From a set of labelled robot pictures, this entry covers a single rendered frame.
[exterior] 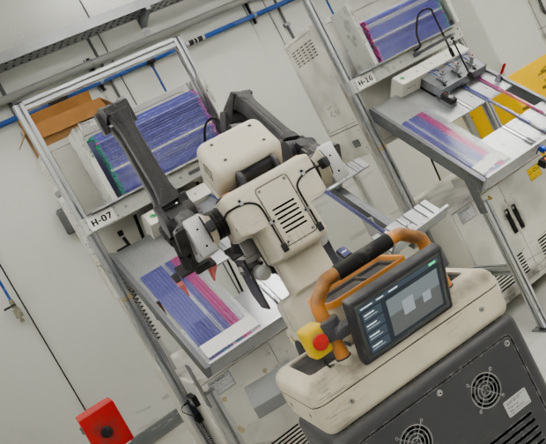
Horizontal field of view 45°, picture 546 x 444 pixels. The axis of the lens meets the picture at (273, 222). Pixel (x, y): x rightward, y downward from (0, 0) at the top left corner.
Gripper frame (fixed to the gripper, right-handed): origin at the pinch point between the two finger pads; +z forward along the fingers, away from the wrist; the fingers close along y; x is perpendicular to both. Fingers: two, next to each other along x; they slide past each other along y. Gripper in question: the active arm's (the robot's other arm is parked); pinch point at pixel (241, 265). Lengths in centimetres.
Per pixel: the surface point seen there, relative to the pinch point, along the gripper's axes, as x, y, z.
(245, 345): 29.9, 21.1, 4.1
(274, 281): 14.0, -5.0, 1.9
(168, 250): -27.6, 17.0, -0.5
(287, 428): 36, 12, 60
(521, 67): -90, -316, 73
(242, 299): 12.7, 9.3, 2.1
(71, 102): -117, 9, -30
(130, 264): -31.4, 32.7, -0.4
